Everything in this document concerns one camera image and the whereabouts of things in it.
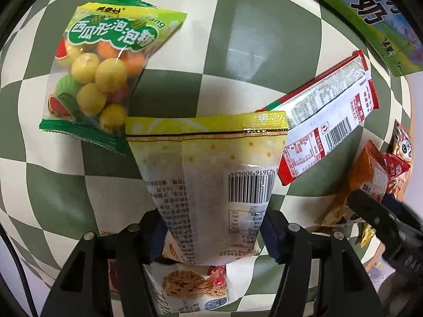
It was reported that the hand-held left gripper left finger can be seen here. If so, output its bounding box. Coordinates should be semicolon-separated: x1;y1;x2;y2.
41;209;166;317

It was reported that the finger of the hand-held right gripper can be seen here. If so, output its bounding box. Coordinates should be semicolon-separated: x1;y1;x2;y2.
383;193;423;232
347;189;408;248

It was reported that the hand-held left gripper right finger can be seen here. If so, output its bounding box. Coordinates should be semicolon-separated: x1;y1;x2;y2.
260;209;380;317

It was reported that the yellow white snack packet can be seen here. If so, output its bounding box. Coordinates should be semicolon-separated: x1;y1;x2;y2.
126;110;288;266

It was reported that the green bubble gum bag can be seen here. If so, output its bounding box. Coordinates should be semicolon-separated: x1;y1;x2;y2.
39;0;188;156

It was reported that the cardboard box with blue print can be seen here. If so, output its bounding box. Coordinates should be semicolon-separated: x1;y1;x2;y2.
278;0;423;77

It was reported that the yellow green snack packet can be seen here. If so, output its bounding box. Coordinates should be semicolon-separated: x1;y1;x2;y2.
356;224;376;248

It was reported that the red orange snack packet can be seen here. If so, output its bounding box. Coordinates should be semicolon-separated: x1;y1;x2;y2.
380;153;410;195

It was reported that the cereal bar snack packet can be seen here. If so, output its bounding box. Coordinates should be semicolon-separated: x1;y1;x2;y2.
144;231;258;316

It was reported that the cartoon face snack packet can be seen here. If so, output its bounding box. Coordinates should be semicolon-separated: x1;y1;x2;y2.
388;120;413;172

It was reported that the red white snack packet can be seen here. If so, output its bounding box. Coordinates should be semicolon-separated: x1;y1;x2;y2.
256;49;380;186

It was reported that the green white checkered cloth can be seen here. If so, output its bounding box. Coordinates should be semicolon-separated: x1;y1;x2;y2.
0;0;413;314

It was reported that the black cable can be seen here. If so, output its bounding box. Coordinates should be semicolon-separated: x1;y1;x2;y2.
0;231;37;317

